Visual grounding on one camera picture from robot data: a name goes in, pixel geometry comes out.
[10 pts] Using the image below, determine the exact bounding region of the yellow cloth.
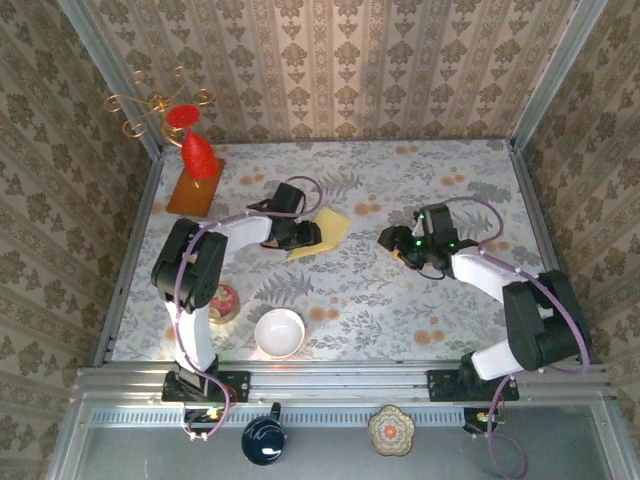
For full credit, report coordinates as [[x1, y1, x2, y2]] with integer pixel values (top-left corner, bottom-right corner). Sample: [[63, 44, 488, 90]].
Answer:
[[286, 207, 352, 262]]

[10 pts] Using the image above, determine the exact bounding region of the floral patterned table cover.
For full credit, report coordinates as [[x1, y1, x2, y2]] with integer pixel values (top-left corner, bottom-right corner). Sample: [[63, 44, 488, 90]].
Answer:
[[110, 139, 576, 362]]

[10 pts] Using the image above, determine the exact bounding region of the round red gold-rimmed tin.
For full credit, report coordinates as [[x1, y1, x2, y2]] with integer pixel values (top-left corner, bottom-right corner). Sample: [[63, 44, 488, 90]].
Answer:
[[209, 283, 242, 325]]

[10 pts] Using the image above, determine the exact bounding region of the white bowl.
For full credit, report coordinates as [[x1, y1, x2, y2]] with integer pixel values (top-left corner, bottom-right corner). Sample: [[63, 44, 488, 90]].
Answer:
[[253, 308, 307, 360]]

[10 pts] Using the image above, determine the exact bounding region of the orange wooden board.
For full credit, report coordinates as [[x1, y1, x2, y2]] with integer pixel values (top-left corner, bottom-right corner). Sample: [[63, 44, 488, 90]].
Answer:
[[165, 157, 227, 218]]

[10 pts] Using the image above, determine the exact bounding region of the red wine glass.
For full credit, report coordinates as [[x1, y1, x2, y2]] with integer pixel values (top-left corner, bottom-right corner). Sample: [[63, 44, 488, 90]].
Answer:
[[165, 104, 219, 181]]

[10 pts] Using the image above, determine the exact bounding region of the small controller circuit board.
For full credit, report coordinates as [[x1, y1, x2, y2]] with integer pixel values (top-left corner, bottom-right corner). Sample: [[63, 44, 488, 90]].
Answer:
[[180, 405, 225, 436], [462, 407, 507, 435]]

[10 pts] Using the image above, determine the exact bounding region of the patterned flower-shaped dish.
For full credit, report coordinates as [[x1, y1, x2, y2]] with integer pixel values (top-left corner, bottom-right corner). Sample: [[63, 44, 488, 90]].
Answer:
[[367, 404, 417, 458]]

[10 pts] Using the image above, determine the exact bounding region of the dark blue mug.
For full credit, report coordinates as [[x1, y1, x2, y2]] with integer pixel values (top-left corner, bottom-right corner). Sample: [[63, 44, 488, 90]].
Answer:
[[240, 401, 289, 467]]

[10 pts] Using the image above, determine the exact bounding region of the grey metal shelf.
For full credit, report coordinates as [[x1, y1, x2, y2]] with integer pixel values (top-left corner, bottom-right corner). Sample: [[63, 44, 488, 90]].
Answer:
[[47, 402, 634, 480]]

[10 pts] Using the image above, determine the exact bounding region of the aluminium frame side rail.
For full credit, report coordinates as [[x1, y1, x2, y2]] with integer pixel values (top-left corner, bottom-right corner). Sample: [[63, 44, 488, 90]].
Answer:
[[508, 142, 591, 364], [93, 154, 164, 366]]

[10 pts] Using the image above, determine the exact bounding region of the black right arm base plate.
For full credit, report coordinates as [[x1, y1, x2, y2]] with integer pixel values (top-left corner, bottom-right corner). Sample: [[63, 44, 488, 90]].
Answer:
[[426, 368, 520, 403]]

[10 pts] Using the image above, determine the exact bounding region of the aluminium frame cross rail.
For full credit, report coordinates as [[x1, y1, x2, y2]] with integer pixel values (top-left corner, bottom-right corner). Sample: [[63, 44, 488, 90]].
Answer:
[[72, 359, 619, 407]]

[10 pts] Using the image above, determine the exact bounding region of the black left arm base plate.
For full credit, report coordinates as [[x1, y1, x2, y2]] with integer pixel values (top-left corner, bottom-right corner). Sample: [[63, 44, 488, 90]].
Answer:
[[160, 370, 252, 404]]

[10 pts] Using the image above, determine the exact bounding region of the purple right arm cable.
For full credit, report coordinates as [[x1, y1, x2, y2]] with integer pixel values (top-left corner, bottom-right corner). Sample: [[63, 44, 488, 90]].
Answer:
[[439, 195, 594, 479]]

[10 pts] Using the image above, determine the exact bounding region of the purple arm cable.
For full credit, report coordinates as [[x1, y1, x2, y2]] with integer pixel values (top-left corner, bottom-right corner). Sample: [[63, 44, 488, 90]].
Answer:
[[439, 195, 594, 479], [169, 174, 324, 444]]

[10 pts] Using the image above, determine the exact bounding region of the slotted grey cable duct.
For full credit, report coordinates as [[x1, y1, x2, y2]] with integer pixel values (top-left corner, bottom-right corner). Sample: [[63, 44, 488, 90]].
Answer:
[[89, 409, 476, 429]]

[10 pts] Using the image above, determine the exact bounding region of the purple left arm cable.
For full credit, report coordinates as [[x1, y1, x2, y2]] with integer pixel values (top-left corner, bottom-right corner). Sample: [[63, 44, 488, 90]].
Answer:
[[169, 174, 324, 444]]

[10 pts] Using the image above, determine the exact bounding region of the gold wire candle holder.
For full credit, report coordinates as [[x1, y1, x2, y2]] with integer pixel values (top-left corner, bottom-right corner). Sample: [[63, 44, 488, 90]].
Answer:
[[103, 66, 217, 147]]

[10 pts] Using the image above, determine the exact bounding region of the aluminium frame post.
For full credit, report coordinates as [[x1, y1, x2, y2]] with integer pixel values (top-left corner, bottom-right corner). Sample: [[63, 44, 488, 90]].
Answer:
[[57, 0, 164, 159], [509, 0, 614, 151]]

